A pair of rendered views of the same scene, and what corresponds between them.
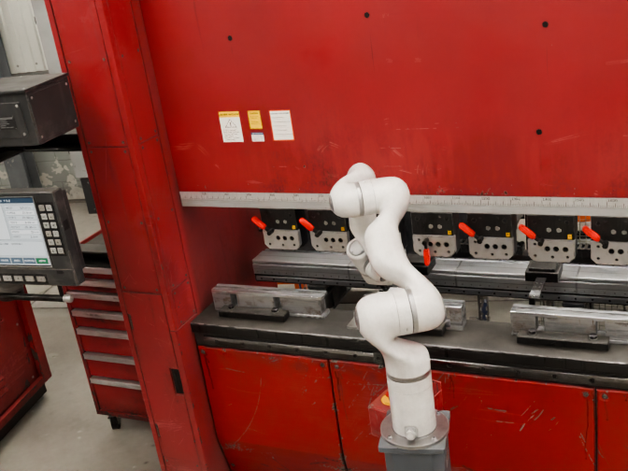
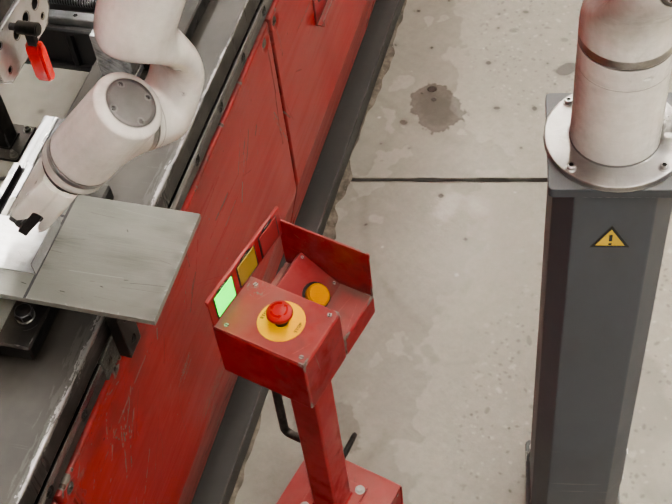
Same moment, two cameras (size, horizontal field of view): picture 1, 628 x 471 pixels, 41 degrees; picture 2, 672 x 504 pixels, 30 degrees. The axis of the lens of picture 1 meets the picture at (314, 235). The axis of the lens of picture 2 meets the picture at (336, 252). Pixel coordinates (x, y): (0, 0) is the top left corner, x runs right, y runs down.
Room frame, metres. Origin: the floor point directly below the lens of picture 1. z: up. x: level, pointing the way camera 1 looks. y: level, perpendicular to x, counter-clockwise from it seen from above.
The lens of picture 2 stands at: (2.43, 0.89, 2.27)
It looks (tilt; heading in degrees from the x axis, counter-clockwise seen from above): 52 degrees down; 265
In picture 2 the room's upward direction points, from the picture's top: 8 degrees counter-clockwise
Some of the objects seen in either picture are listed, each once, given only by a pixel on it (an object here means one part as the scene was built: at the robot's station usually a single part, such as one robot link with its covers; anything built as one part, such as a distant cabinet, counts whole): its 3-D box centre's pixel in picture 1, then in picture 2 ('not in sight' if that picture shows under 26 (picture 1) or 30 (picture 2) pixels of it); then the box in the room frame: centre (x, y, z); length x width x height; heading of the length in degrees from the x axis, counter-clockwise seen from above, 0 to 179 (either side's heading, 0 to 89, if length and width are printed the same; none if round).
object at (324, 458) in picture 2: not in sight; (318, 427); (2.40, -0.22, 0.39); 0.05 x 0.05 x 0.54; 49
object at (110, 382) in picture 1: (148, 331); not in sight; (3.78, 0.90, 0.50); 0.50 x 0.50 x 1.00; 63
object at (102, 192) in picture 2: (405, 326); (57, 266); (2.72, -0.28, 0.89); 0.30 x 0.05 x 0.03; 63
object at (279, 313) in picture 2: not in sight; (280, 316); (2.42, -0.18, 0.79); 0.04 x 0.04 x 0.04
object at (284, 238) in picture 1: (284, 224); not in sight; (2.98, 0.11, 1.26); 0.15 x 0.09 x 0.17; 63
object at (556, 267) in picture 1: (540, 278); not in sight; (2.70, -0.79, 1.01); 0.26 x 0.12 x 0.05; 153
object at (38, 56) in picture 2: (426, 251); (32, 51); (2.66, -0.38, 1.20); 0.04 x 0.02 x 0.10; 153
